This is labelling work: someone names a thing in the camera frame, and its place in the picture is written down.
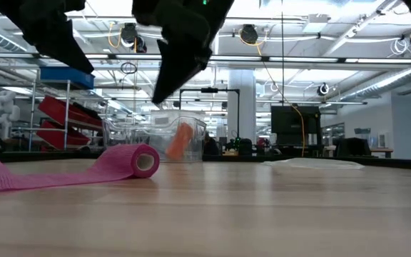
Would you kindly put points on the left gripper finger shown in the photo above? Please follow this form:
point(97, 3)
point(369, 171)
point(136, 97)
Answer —
point(70, 50)

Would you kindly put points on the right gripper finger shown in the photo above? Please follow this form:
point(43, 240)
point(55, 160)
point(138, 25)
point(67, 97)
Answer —
point(177, 71)

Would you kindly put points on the orange elastic bandage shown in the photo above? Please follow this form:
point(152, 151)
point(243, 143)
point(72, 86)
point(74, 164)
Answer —
point(180, 141)

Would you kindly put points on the clear plastic container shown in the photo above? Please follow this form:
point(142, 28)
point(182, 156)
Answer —
point(137, 142)

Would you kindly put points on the pink elastic bandage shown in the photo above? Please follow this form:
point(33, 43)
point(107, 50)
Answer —
point(84, 171)

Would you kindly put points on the blue storage bin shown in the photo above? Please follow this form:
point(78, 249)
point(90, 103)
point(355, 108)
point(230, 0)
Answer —
point(66, 80)

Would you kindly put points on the red storage bin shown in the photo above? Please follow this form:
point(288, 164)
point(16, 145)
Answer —
point(59, 109)
point(59, 137)

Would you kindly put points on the metal shelf rack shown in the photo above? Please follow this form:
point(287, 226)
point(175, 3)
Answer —
point(33, 110)

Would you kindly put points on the white pillar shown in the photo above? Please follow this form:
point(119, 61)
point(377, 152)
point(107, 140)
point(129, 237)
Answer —
point(241, 107)

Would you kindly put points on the person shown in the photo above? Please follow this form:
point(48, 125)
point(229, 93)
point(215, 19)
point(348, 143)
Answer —
point(210, 146)

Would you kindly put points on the white robot figure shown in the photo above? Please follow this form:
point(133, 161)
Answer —
point(2, 110)

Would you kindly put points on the black background robot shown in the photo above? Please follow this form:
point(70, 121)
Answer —
point(232, 144)

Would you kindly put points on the thin black vertical rod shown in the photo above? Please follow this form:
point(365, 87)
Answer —
point(282, 53)

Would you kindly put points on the black cylindrical stand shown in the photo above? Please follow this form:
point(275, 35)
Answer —
point(245, 147)

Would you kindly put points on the long ceiling light bar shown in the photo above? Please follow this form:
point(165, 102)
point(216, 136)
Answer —
point(298, 60)

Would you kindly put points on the large black screen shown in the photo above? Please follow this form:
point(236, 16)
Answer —
point(291, 123)

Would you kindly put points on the black office chair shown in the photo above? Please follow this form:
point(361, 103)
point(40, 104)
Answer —
point(353, 147)

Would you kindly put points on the black camera gantry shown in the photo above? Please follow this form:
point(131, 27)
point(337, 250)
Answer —
point(209, 90)

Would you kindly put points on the black metal table frame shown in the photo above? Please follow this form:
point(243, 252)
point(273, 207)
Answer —
point(30, 157)

